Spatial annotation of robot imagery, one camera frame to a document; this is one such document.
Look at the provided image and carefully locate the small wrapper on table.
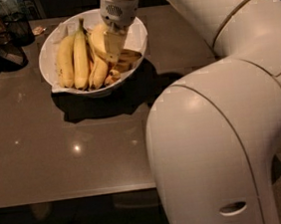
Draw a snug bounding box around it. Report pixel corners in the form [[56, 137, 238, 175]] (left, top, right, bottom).
[[32, 26, 46, 36]]

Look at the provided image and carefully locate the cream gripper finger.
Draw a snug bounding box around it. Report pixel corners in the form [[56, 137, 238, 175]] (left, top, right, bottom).
[[103, 23, 128, 63]]

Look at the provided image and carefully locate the black mesh basket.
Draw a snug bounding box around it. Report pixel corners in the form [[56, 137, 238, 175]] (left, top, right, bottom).
[[0, 33, 28, 72]]

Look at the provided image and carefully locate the white paper bowl liner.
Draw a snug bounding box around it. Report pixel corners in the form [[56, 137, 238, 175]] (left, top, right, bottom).
[[41, 5, 153, 96]]

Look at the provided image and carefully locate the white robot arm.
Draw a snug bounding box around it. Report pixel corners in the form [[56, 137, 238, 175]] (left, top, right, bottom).
[[145, 0, 281, 224]]

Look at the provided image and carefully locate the small banana under bunch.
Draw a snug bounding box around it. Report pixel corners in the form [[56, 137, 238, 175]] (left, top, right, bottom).
[[105, 63, 132, 87]]

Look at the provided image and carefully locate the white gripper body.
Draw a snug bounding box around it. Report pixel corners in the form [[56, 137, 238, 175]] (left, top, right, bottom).
[[100, 0, 139, 28]]

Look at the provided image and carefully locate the black mesh cup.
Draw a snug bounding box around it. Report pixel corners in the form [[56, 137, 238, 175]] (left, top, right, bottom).
[[2, 12, 35, 47]]

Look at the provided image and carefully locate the white bowl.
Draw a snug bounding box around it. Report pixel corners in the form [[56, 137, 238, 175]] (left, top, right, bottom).
[[33, 4, 154, 105]]

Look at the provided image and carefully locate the middle yellow banana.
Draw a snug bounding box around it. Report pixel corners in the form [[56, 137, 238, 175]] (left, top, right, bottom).
[[89, 42, 109, 90]]

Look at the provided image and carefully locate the upright yellow banana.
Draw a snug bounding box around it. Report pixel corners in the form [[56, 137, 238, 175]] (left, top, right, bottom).
[[73, 17, 90, 90]]

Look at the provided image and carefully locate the curved top yellow banana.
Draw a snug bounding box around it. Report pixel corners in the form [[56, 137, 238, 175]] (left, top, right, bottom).
[[90, 23, 141, 64]]

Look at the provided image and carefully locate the left yellow banana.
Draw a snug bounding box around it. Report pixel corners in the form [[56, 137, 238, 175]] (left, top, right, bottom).
[[56, 35, 75, 89]]

